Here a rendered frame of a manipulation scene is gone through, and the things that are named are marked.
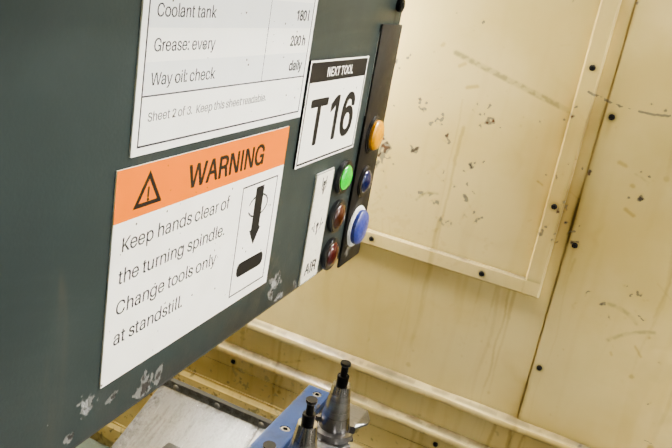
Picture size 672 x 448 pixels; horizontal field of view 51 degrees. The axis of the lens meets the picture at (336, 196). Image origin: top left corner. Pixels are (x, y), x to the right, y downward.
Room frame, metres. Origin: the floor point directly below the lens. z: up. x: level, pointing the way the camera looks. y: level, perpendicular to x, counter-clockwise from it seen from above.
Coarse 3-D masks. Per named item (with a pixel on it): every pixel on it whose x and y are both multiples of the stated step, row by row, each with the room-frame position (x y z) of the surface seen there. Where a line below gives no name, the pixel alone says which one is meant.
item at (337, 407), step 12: (348, 384) 0.88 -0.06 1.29; (336, 396) 0.87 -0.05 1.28; (348, 396) 0.87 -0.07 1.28; (324, 408) 0.87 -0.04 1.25; (336, 408) 0.86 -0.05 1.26; (348, 408) 0.87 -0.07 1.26; (324, 420) 0.86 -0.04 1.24; (336, 420) 0.86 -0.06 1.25; (348, 420) 0.87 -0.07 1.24; (336, 432) 0.86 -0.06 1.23
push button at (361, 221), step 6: (360, 210) 0.56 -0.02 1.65; (360, 216) 0.56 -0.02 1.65; (366, 216) 0.56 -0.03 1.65; (354, 222) 0.55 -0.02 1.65; (360, 222) 0.55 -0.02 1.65; (366, 222) 0.57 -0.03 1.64; (354, 228) 0.55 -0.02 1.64; (360, 228) 0.56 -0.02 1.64; (366, 228) 0.57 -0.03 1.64; (354, 234) 0.55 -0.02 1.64; (360, 234) 0.56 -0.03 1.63; (354, 240) 0.55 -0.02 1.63; (360, 240) 0.56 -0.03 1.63
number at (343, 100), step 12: (348, 84) 0.50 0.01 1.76; (360, 84) 0.52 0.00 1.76; (336, 96) 0.48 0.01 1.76; (348, 96) 0.50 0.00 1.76; (336, 108) 0.49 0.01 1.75; (348, 108) 0.51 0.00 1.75; (336, 120) 0.49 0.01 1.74; (348, 120) 0.51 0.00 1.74; (324, 132) 0.47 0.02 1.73; (336, 132) 0.49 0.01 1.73; (348, 132) 0.52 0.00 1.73; (324, 144) 0.48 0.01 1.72; (336, 144) 0.50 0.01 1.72
